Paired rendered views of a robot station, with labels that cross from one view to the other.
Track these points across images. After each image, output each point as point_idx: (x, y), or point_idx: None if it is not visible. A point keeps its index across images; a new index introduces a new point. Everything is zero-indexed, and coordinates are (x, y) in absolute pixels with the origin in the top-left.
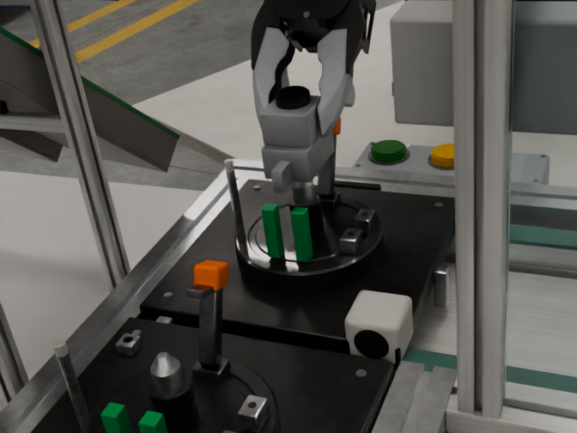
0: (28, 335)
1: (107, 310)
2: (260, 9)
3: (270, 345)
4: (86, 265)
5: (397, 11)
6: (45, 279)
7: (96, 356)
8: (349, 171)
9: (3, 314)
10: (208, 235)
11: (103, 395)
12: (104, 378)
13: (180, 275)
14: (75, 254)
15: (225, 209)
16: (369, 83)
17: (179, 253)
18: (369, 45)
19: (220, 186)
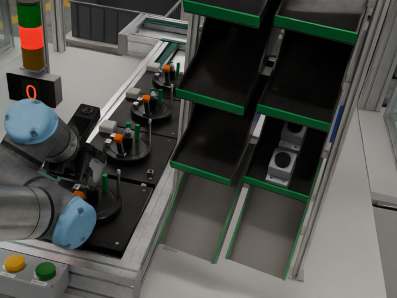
0: None
1: (165, 193)
2: (100, 151)
3: (107, 172)
4: (213, 287)
5: (58, 77)
6: (229, 277)
7: (160, 172)
8: (69, 261)
9: None
10: (135, 216)
11: (153, 162)
12: (155, 167)
13: (142, 198)
14: (224, 295)
15: (130, 230)
16: None
17: (146, 214)
18: (54, 178)
19: (137, 255)
